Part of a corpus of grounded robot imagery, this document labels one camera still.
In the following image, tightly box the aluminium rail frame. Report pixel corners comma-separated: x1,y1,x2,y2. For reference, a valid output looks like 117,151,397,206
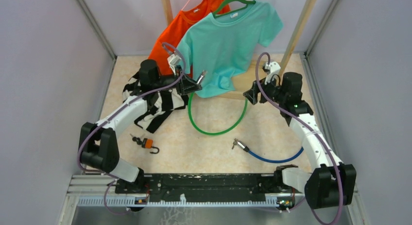
66,173,360,208

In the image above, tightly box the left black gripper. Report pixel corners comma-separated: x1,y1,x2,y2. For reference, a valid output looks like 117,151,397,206
153,65,203,95

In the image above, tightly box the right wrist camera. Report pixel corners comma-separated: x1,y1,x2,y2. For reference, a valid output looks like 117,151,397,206
263,61,281,85

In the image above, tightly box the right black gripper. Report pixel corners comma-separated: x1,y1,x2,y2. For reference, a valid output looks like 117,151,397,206
243,72,286,105

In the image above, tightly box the green hanger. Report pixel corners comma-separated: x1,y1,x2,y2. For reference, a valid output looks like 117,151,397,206
212,0,257,17

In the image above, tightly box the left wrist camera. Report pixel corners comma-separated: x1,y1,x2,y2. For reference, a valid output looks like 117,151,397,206
167,53,181,75

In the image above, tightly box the green cable lock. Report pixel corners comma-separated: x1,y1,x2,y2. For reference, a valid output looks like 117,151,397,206
188,69,249,136

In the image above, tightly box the black white striped garment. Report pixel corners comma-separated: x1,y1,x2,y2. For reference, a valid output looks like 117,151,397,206
134,88,189,134

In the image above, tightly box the wooden clothes rack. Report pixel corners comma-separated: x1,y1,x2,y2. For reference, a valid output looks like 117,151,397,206
161,0,317,100

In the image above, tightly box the blue cable lock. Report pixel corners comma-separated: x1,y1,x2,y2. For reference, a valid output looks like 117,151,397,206
231,138,304,164

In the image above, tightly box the orange t-shirt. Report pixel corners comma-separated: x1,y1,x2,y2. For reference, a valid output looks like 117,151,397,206
148,0,224,75

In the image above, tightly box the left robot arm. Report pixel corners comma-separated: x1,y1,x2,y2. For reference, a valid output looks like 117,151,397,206
76,59,206,193

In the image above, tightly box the teal t-shirt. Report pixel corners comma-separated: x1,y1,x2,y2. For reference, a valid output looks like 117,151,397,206
176,1,283,98

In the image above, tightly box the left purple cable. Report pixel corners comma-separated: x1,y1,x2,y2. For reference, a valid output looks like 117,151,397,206
76,42,188,216

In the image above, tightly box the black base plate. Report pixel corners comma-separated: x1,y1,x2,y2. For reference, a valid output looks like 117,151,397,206
115,173,298,203

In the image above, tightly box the orange padlock with keys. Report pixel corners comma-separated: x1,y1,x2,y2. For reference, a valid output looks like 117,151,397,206
130,134,159,155

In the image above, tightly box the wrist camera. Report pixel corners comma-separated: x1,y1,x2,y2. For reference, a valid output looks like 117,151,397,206
263,61,281,85
167,53,181,75

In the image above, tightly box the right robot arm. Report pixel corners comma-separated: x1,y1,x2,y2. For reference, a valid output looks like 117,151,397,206
243,72,357,209

